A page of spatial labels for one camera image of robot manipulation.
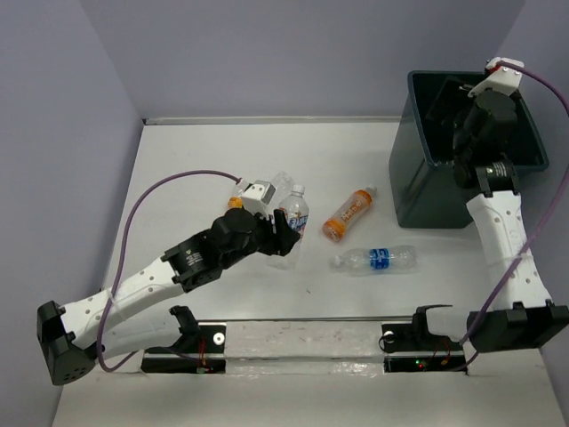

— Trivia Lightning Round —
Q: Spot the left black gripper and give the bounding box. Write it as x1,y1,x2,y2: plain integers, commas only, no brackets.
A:
221,205,301,270

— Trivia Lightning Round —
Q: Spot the red blue label water bottle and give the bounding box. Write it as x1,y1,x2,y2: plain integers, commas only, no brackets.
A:
266,184,310,270

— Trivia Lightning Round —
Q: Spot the orange drink bottle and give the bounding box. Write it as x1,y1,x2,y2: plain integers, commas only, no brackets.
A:
322,185,377,242

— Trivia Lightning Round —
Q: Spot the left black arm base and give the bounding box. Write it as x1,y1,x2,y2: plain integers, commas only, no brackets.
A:
140,306,227,375

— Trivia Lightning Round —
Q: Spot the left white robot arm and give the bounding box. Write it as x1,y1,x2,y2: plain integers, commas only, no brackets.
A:
36,208,301,386

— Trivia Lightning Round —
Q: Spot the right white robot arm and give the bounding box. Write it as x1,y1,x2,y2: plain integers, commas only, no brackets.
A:
409,78,568,353

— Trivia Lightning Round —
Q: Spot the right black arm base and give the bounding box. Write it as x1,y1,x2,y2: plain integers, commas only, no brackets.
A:
378,304,468,374

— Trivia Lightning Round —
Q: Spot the dark green plastic bin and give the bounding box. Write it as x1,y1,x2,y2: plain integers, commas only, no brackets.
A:
389,71,549,229

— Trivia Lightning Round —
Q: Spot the clear crumpled long bottle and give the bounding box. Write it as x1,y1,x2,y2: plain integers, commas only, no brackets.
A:
268,172,295,212

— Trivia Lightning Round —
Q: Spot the clear bottle orange label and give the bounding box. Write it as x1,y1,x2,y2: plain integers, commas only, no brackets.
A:
227,184,248,210

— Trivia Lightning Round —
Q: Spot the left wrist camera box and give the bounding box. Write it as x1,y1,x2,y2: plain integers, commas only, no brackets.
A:
241,181,276,219

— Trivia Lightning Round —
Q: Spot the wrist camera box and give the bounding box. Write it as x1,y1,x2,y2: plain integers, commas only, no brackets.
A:
468,57,525,98
241,181,276,219

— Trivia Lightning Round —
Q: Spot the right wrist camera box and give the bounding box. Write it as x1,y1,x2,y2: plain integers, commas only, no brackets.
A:
468,57,525,98

